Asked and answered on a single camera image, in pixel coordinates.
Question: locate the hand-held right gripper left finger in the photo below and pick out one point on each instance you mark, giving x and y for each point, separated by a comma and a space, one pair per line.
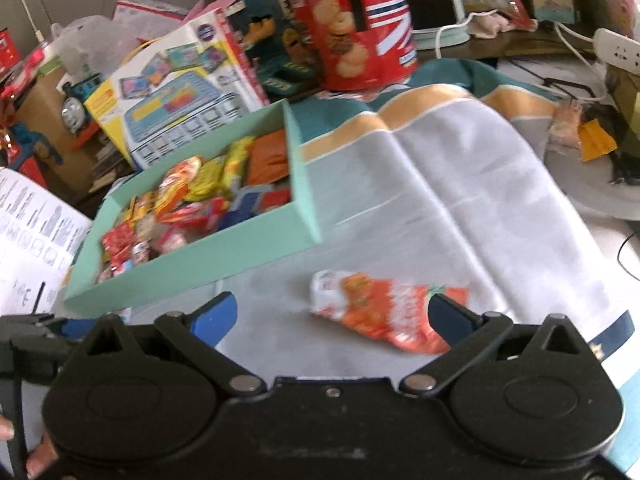
215, 315

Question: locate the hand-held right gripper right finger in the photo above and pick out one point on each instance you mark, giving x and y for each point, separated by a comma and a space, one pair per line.
445, 315

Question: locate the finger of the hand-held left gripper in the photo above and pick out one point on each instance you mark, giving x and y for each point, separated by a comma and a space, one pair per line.
77, 327

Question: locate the mint green cardboard box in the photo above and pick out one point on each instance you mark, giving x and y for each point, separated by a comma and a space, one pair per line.
200, 270

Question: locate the red orange white-ended packet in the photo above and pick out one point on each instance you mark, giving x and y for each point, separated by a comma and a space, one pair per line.
370, 305

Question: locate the pink cartoon packet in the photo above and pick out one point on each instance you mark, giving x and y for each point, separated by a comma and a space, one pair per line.
175, 240

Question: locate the small pink packet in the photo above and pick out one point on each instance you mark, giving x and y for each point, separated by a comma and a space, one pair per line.
132, 255

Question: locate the red gold patterned packet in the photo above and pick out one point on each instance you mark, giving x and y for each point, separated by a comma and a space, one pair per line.
117, 242

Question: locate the red rainbow candy packet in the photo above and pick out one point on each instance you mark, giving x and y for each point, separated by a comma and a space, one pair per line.
200, 215

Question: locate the blue packet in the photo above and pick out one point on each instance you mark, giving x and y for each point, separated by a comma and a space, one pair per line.
245, 205

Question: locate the plain red packet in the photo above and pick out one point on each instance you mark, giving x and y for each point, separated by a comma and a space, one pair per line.
275, 199

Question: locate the orange yellow cartoon packet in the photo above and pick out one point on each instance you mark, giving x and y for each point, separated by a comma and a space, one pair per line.
142, 205

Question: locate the yellow green packet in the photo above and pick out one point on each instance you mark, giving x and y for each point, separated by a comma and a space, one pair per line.
210, 180

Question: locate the orange noodle snack packet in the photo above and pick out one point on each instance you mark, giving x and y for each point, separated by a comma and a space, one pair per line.
175, 185

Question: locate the yellow foil packet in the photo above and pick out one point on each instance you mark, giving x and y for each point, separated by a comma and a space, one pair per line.
237, 160

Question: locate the person's left hand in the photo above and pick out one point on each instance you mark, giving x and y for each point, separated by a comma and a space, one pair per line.
42, 460

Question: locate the white printed instruction sheet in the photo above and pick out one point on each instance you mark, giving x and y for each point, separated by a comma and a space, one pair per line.
30, 230

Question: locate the blue toy train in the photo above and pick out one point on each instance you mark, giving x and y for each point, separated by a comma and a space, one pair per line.
77, 105

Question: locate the small translucent orange packet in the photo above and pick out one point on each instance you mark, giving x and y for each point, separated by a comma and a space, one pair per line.
565, 122

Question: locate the brown cardboard box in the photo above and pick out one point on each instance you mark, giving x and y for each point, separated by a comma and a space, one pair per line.
45, 100

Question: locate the orange paper piece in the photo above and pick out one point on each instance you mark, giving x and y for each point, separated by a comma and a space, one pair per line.
595, 140

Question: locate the clear plastic bag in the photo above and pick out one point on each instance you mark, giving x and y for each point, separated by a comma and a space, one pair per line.
85, 40

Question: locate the red cookie tin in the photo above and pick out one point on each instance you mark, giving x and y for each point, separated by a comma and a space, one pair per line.
350, 25

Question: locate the white red mailing bag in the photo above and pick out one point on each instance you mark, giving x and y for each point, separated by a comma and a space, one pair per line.
150, 15

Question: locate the mint green small appliance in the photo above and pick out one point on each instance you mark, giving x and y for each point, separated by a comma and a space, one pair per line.
435, 5

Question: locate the pink paper card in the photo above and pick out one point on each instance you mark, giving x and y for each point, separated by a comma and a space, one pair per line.
220, 2

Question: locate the white power strip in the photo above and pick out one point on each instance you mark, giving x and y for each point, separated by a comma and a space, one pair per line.
620, 50

